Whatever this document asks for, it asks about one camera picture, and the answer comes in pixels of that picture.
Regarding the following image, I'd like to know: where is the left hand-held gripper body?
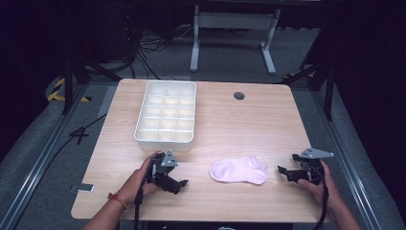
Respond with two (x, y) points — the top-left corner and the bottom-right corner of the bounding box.
(147, 149), (180, 193)

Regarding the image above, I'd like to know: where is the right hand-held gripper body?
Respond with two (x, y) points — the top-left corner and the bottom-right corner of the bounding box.
(299, 147), (335, 186)

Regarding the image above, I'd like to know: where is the pink ankle sock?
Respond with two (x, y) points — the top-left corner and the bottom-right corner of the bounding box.
(209, 155), (268, 186)

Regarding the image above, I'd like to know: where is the white compartment organizer box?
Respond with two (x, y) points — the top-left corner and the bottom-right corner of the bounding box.
(133, 80), (197, 152)

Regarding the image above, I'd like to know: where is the person's right hand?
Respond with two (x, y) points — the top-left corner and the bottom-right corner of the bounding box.
(296, 159), (345, 210)

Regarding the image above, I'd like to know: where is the person's left hand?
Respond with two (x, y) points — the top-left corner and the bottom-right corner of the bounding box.
(118, 155), (161, 206)

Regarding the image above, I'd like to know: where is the black metal stand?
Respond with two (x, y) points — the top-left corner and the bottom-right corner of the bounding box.
(282, 60), (336, 122)
(61, 52), (123, 115)

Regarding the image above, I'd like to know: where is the grey tape strip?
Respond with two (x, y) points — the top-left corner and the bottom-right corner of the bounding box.
(70, 182), (96, 194)

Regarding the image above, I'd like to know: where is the aluminium floor rail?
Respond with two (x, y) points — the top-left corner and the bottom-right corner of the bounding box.
(310, 89), (389, 230)
(0, 83), (89, 230)

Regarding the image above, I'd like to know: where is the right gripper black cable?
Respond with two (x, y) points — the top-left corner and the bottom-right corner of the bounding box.
(305, 161), (330, 230)

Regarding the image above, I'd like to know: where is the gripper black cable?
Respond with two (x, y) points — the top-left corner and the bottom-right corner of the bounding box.
(305, 161), (330, 230)
(133, 166), (154, 230)

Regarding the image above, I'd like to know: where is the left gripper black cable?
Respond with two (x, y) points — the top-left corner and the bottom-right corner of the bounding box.
(133, 166), (154, 230)

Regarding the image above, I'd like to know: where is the red string bracelet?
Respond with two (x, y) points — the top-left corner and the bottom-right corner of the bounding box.
(107, 191), (128, 211)

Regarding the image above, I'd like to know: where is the black floor cable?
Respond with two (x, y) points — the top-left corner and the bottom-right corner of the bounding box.
(47, 113), (108, 161)

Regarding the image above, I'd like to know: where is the tangle of black cables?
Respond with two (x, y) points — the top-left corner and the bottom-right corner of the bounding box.
(125, 22), (200, 81)

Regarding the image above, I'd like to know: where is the white metal desk frame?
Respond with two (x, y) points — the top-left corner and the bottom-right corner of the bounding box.
(190, 4), (282, 76)

